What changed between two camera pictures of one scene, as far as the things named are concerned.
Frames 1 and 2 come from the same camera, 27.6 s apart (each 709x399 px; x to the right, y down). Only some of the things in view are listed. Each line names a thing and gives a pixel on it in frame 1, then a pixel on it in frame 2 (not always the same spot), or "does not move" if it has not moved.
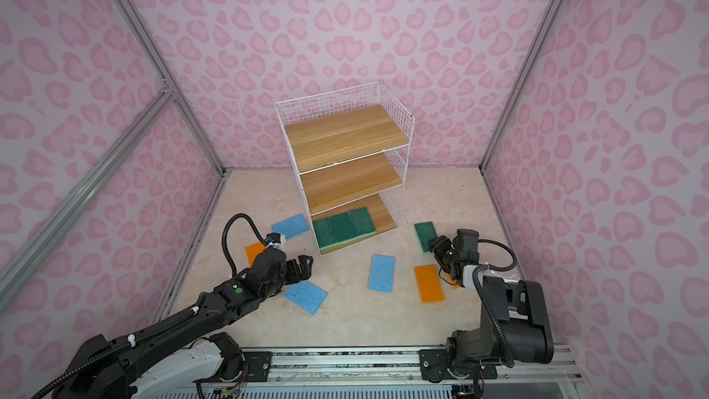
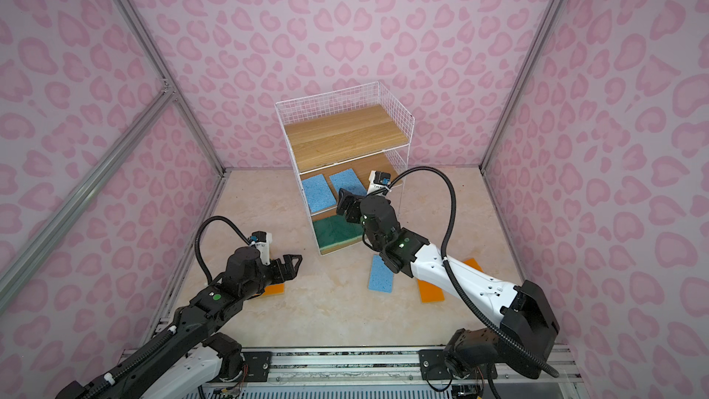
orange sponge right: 428,284 does not move
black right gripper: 441,245 to 357,204
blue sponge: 381,272 does not move
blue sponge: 306,296 to 318,194
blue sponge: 291,226 to 349,181
